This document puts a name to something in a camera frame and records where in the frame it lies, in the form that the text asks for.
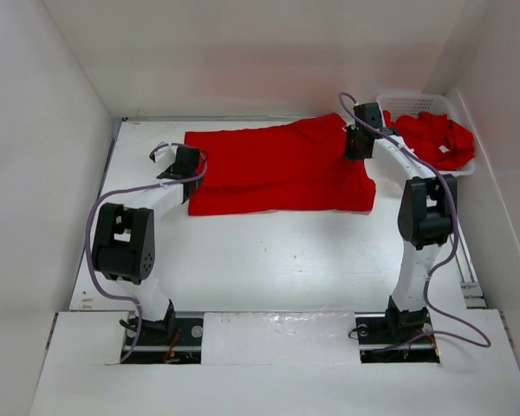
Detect red t-shirt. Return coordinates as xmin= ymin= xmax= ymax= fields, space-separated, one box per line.
xmin=185 ymin=113 xmax=376 ymax=216

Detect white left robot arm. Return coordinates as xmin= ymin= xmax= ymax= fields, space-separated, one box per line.
xmin=84 ymin=143 xmax=207 ymax=344

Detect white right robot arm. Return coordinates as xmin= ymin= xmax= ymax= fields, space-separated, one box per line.
xmin=345 ymin=102 xmax=456 ymax=341

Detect red t-shirts in basket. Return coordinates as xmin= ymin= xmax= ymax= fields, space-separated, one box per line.
xmin=383 ymin=110 xmax=476 ymax=171

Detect white plastic basket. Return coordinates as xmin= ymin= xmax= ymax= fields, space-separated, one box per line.
xmin=376 ymin=92 xmax=476 ymax=176

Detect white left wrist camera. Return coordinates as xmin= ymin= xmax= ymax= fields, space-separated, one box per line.
xmin=148 ymin=142 xmax=178 ymax=165

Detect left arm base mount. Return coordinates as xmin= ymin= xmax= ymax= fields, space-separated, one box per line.
xmin=122 ymin=312 xmax=205 ymax=365

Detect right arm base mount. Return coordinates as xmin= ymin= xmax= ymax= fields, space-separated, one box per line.
xmin=348 ymin=309 xmax=440 ymax=364

